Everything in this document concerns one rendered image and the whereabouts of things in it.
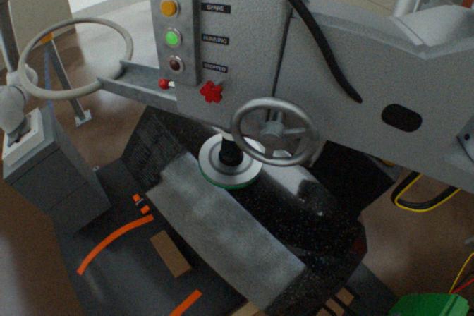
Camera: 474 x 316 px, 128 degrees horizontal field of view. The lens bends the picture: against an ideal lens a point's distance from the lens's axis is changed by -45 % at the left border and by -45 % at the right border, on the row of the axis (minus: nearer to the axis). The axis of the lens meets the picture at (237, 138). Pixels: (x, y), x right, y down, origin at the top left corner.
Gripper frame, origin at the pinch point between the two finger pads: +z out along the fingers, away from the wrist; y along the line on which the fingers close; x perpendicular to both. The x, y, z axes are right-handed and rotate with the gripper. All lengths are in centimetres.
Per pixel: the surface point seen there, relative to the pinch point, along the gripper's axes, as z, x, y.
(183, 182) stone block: 47, 7, 87
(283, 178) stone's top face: 27, 26, 111
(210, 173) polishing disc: 30, 9, 92
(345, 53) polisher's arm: -21, 9, 95
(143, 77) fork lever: 23, 13, 54
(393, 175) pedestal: 13, 65, 159
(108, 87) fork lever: 24, 1, 51
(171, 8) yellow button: -14, -1, 73
